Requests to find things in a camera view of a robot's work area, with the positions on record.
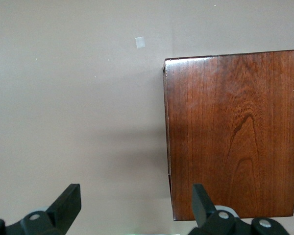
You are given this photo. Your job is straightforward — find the dark brown wooden cabinet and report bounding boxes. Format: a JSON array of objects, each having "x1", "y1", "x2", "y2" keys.
[{"x1": 162, "y1": 48, "x2": 294, "y2": 222}]

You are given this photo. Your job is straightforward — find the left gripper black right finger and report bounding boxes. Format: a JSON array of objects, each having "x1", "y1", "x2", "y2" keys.
[{"x1": 188, "y1": 183, "x2": 291, "y2": 235}]

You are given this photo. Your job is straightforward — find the brown table mat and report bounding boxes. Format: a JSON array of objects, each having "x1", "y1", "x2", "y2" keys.
[{"x1": 0, "y1": 0, "x2": 294, "y2": 235}]

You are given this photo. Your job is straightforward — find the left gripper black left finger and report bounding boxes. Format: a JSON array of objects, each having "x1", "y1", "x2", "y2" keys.
[{"x1": 0, "y1": 183, "x2": 82, "y2": 235}]

